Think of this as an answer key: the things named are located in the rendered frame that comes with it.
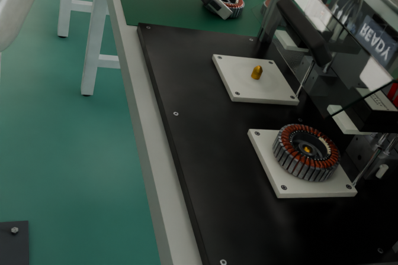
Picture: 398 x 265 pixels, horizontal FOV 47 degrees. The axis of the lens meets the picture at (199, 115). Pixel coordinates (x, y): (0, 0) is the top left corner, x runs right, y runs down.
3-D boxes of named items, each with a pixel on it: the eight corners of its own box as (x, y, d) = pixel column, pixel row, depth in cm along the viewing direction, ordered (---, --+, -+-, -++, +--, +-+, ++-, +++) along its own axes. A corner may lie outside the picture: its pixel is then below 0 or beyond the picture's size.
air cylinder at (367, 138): (364, 180, 81) (379, 158, 78) (344, 150, 86) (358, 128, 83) (387, 180, 83) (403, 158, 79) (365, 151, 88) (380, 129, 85)
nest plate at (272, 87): (231, 101, 89) (233, 96, 88) (211, 58, 99) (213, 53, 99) (297, 105, 94) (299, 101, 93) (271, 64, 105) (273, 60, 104)
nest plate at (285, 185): (277, 198, 71) (280, 193, 70) (246, 133, 82) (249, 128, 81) (354, 196, 77) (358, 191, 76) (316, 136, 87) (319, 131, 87)
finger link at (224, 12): (214, -6, 117) (214, -5, 117) (232, 12, 121) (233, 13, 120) (206, 2, 119) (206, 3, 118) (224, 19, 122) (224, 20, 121)
